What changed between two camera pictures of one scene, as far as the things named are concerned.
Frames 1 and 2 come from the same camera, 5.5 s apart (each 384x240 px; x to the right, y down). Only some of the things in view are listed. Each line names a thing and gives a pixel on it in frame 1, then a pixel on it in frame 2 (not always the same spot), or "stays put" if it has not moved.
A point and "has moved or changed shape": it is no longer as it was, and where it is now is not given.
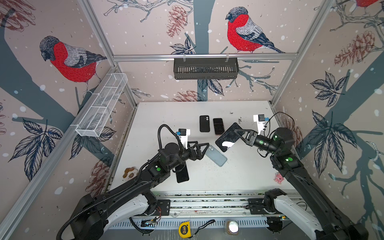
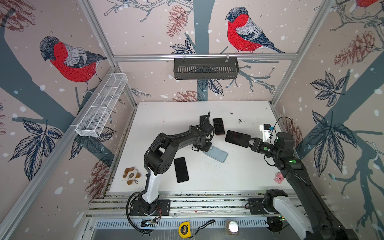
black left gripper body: [191, 155] → [205, 146]
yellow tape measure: [184, 229] stays put
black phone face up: [182, 175] stays put
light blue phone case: [215, 156] has moved or changed shape
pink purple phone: [218, 125] stays put
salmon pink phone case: [218, 126] stays put
